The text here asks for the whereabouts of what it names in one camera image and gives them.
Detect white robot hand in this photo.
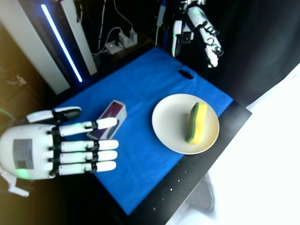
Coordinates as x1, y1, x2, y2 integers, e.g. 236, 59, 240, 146
172, 6, 225, 69
0, 106, 120, 181

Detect yellow green sponge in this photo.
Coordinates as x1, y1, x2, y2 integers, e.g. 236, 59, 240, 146
186, 102, 208, 145

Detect purple small box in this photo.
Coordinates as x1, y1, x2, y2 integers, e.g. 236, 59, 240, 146
86, 99, 128, 141

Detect cream round plate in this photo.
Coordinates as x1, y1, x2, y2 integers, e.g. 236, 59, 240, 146
151, 93, 220, 155

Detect white hanging power adapter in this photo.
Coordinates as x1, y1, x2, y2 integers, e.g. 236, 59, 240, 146
154, 3, 166, 47

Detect white power strip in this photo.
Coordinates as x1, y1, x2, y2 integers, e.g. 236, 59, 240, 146
118, 28, 138, 47

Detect blue cloth bag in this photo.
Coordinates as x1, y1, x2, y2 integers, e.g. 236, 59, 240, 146
53, 46, 234, 216

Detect white column with blue light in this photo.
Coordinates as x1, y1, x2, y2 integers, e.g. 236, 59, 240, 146
0, 0, 98, 96

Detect black perforated board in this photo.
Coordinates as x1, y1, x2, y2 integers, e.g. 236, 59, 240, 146
112, 100, 253, 225

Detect grey cloth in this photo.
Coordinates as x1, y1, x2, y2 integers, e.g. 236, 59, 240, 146
185, 173, 217, 218

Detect green cable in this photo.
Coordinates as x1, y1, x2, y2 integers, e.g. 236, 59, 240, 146
0, 108, 15, 119

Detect white cable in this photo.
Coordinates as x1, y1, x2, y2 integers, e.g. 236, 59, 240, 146
113, 0, 135, 32

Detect grey cable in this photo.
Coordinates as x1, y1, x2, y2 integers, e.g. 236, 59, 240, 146
91, 0, 122, 56

